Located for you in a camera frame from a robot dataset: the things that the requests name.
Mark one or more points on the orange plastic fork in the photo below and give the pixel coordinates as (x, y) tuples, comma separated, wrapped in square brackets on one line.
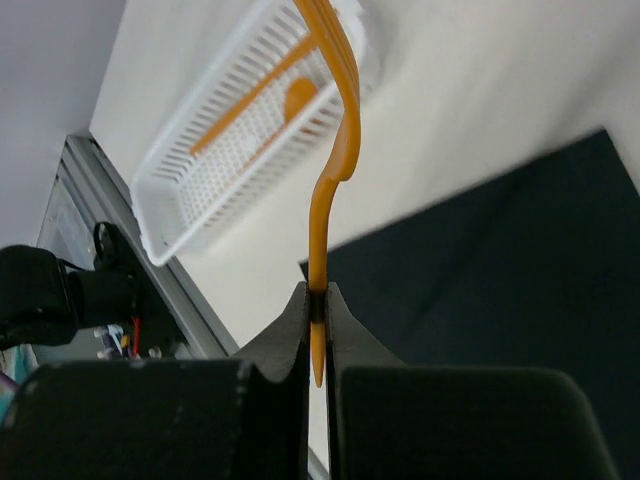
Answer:
[(328, 34)]

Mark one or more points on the aluminium frame rail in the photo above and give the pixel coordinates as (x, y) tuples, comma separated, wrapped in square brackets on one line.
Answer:
[(176, 320)]

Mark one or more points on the orange plastic knife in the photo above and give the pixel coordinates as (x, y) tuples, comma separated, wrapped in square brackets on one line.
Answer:
[(302, 49)]

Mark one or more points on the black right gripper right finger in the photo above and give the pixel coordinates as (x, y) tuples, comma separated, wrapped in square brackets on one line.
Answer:
[(389, 420)]

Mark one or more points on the dark navy paper napkin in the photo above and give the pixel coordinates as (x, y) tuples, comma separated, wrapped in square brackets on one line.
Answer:
[(537, 268)]

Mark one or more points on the white narrow cutlery tray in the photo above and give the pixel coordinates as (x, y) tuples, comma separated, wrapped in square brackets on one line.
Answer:
[(183, 202)]

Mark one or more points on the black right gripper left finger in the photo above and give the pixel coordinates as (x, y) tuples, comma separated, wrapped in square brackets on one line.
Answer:
[(241, 417)]

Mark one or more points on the orange plastic spoon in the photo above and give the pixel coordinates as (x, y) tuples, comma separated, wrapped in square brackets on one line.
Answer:
[(298, 95)]

